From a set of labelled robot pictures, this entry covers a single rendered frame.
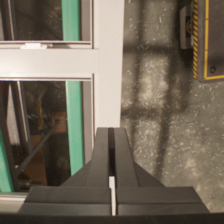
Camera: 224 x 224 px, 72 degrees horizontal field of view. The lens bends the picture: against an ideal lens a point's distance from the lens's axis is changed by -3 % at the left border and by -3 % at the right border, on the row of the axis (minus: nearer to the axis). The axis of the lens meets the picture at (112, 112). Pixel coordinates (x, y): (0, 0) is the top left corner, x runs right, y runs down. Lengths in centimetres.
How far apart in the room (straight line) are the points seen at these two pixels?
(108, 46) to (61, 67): 9
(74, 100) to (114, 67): 14
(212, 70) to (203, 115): 55
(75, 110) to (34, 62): 14
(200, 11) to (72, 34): 82
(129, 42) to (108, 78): 96
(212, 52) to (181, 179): 119
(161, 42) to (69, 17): 99
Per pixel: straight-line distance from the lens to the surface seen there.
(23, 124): 83
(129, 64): 125
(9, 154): 55
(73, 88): 38
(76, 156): 45
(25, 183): 136
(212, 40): 109
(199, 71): 106
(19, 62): 34
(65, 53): 31
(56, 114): 132
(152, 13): 132
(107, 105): 31
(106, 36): 30
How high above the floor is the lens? 124
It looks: 73 degrees down
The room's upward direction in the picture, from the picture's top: 176 degrees clockwise
